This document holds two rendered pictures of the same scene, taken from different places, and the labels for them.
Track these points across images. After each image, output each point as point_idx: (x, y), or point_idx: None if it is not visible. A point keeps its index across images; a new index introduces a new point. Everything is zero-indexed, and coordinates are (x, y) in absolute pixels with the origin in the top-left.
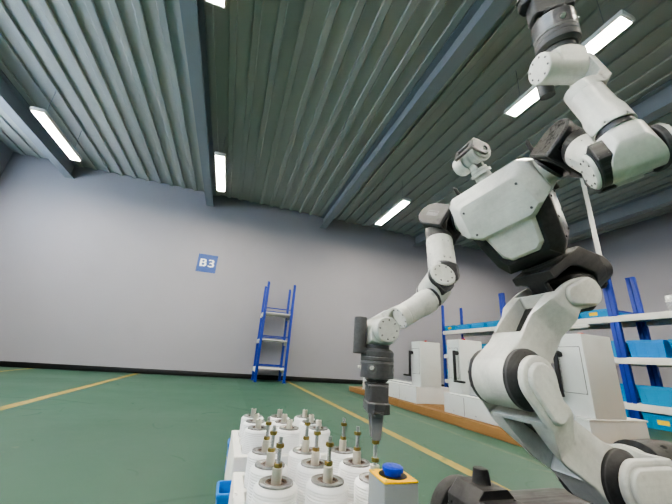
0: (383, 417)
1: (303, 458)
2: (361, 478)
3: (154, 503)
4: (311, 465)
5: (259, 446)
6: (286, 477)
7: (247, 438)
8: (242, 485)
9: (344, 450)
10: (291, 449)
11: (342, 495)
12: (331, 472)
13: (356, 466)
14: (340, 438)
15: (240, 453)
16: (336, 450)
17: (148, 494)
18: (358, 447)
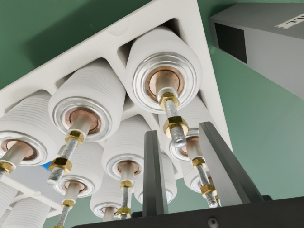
0: (253, 186)
1: (99, 179)
2: (178, 107)
3: (90, 198)
4: (142, 170)
5: (37, 211)
6: (196, 179)
7: (42, 226)
8: (133, 187)
9: (22, 147)
10: (1, 188)
11: (211, 121)
12: (201, 151)
13: (111, 119)
14: (11, 171)
15: (55, 211)
16: (37, 157)
17: (82, 205)
18: (75, 138)
